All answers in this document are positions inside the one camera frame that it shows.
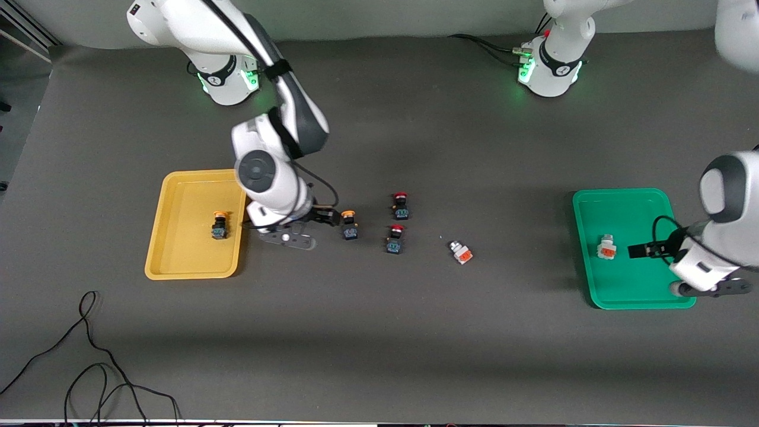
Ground aluminium frame rail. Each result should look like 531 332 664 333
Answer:
0 11 61 59

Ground loose black cable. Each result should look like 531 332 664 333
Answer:
0 290 181 425

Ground dark grey table mat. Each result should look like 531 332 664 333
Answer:
0 23 759 425

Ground yellow plastic tray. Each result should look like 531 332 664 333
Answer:
144 168 248 281

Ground green plastic tray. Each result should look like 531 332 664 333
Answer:
572 187 698 310

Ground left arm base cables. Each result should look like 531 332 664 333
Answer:
448 12 555 67

